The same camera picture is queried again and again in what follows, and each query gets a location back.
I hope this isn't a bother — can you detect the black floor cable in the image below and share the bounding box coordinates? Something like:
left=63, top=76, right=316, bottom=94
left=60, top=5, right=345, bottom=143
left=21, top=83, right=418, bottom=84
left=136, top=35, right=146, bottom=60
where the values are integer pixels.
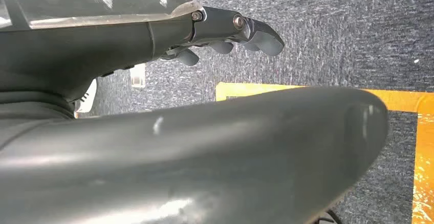
left=313, top=210, right=343, bottom=224

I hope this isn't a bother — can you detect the white floor socket plug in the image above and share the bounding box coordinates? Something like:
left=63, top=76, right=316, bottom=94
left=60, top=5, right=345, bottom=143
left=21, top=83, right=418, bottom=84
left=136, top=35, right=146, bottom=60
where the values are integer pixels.
left=129, top=63, right=146, bottom=88

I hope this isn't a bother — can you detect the yellow floor tape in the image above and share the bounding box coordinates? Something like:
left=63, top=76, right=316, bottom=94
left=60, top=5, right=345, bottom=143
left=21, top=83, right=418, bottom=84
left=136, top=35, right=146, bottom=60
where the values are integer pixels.
left=215, top=81, right=434, bottom=224

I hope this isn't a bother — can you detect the white vented box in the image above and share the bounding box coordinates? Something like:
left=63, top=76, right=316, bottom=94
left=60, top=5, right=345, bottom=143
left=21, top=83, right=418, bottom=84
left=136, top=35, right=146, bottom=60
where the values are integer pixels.
left=74, top=78, right=98, bottom=119

